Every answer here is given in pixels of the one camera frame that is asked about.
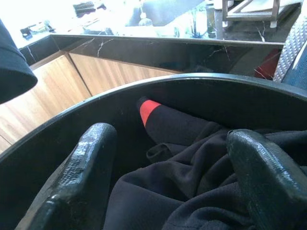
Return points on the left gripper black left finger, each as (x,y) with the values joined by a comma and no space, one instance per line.
(84,167)

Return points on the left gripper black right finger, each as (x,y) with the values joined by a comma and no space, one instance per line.
(266,177)

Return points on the round black laundry basket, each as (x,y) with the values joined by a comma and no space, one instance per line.
(72,115)

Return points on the black garment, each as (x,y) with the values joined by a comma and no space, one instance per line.
(168,187)

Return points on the black sock with red band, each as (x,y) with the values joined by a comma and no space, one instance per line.
(148,110)

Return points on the wooden cabinet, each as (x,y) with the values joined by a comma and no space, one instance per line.
(60,81)

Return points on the dark navy cloth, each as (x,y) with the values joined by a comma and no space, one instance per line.
(12,64)

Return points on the black marble counter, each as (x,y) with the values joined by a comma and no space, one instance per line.
(148,51)

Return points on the blue white quilted fabric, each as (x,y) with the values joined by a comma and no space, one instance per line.
(291,45)

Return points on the small black device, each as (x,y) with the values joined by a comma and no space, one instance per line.
(26,31)

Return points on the flat black box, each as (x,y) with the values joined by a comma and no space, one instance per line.
(84,6)

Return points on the metal frame stool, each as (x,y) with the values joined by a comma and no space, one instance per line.
(249,14)

